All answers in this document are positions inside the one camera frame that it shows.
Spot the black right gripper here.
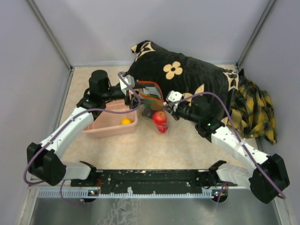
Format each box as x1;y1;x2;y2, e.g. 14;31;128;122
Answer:
163;102;200;124

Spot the clear zip bag red zipper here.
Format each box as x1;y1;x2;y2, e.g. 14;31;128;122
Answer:
137;80;169;134

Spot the red yellow toy apple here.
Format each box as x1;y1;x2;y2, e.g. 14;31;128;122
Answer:
152;110;167;126

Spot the brown toy kiwi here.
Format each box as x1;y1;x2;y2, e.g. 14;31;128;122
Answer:
150;101;163;111

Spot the red toy pepper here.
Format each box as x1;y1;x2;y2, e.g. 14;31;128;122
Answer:
157;126;168;134

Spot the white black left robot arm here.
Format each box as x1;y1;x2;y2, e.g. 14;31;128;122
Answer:
23;70;141;186

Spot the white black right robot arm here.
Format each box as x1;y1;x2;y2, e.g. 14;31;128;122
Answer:
164;102;290;203

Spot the yellow toy lemon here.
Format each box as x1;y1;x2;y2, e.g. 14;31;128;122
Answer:
121;118;134;125

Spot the pink plastic basket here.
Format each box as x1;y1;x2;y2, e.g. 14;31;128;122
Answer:
82;111;138;138

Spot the black floral pillow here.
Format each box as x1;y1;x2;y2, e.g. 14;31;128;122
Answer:
127;40;244;111

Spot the yellow plaid shirt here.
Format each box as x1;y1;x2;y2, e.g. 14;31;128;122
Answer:
227;69;277;145

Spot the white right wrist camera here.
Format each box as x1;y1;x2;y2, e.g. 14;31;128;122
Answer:
166;90;182;104

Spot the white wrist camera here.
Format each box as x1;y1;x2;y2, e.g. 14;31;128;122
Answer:
166;90;182;104
118;72;135;94

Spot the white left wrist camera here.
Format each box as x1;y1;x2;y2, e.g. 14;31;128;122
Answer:
118;72;135;94

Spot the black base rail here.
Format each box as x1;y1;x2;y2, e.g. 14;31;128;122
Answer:
71;169;223;195

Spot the aluminium frame rail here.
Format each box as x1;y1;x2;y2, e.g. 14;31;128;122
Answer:
28;170;237;200

